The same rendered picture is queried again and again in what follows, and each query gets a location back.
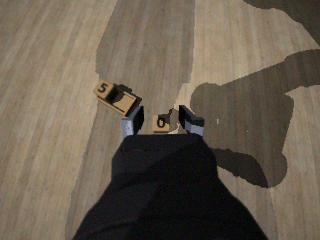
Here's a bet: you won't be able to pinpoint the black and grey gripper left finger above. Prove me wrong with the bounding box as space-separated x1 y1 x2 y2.
120 106 144 140

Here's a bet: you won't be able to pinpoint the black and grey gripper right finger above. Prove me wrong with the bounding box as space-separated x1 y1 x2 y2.
178 105 205 139

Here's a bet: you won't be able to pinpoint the tan calendar cube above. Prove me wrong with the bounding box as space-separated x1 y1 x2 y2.
93 79 119 104
152 114 170 133

